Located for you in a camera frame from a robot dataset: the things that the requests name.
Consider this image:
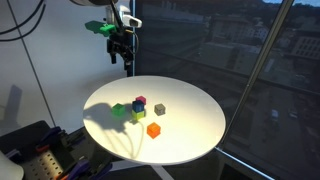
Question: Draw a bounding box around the blue block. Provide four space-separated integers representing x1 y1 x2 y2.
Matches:
131 99 145 113

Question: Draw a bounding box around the yellow-green block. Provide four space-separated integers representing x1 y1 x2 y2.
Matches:
131 109 146 121

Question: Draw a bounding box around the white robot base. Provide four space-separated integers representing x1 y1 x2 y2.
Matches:
0 149 25 180

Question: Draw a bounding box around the green block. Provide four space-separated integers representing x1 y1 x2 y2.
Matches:
111 103 127 118

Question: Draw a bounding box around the pink block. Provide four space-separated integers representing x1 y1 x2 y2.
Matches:
135 95 148 105

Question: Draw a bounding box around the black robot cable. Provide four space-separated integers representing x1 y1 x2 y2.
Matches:
0 2 47 43
0 0 45 35

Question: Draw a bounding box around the grey block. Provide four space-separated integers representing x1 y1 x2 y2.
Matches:
153 103 167 117

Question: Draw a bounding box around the orange block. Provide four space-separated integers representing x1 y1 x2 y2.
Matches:
146 122 162 140

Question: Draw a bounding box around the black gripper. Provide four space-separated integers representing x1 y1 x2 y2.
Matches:
106 30 137 71

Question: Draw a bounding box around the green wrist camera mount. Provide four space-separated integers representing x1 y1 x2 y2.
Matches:
84 20 118 38

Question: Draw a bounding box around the grey slanted window post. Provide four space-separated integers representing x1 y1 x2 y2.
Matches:
218 0 296 149

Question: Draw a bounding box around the grey window bottom rail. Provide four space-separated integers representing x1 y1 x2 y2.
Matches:
214 146 278 180

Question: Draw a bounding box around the purple clamp with orange handle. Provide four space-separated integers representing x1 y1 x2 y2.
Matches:
54 157 114 180
34 125 73 154

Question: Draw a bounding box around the vertical window frame bar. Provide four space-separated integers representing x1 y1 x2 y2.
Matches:
128 0 138 78

